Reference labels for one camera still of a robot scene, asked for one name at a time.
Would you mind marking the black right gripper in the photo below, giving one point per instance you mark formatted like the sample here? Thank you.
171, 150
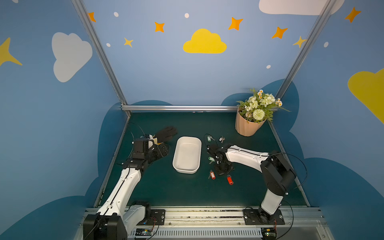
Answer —
216, 154

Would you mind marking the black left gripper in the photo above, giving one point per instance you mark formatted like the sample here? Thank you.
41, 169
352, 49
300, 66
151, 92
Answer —
160, 147

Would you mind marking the key with red tag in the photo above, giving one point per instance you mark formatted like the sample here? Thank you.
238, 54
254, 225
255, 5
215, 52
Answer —
229, 179
212, 175

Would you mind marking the key with green tag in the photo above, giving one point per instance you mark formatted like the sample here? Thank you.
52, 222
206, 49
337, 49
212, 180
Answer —
212, 160
210, 138

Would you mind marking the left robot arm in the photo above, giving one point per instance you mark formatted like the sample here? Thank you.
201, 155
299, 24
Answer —
112, 221

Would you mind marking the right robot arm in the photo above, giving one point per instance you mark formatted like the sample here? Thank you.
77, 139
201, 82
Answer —
277, 172

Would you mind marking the white plastic storage box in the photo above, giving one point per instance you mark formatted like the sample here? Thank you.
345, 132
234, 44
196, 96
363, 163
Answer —
187, 155

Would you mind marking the black yellow work glove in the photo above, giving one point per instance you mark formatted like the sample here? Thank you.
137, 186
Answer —
164, 135

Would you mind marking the potted artificial flowers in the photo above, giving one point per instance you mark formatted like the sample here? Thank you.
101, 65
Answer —
255, 111

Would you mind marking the left controller board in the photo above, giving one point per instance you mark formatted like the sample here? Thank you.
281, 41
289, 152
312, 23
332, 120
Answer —
143, 233

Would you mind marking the controller board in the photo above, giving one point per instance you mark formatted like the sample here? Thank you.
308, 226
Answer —
143, 233
269, 234

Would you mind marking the right controller board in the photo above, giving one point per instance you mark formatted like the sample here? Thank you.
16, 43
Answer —
269, 234

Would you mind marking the rear aluminium frame rail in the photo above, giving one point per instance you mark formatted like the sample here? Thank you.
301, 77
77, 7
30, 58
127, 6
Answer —
215, 108

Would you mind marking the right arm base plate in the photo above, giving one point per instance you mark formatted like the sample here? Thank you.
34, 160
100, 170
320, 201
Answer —
260, 217

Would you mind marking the left floor frame rail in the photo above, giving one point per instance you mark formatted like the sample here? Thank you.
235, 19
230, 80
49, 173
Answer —
111, 165

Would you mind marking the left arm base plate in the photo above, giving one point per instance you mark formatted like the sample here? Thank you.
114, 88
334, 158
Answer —
156, 217

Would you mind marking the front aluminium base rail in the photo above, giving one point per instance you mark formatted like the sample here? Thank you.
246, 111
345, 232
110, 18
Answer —
229, 223

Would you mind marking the right rear aluminium post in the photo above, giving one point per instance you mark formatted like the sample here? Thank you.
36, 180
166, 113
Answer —
303, 53

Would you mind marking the aluminium post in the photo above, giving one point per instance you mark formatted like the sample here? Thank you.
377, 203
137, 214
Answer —
303, 53
88, 25

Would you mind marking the left rear aluminium post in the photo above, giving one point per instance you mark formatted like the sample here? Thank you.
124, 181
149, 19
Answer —
88, 25

